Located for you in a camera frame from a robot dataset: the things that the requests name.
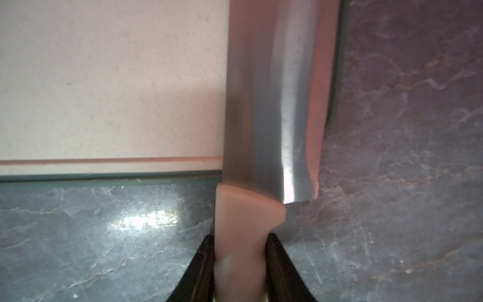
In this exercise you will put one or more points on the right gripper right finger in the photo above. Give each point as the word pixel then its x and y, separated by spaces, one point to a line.
pixel 283 281

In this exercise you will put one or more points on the knife with beige handle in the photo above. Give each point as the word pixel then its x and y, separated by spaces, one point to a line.
pixel 278 86

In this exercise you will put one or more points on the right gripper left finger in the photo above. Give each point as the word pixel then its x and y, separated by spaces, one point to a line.
pixel 197 283

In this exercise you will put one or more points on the beige cutting board green rim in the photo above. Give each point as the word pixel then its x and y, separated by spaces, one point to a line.
pixel 112 88

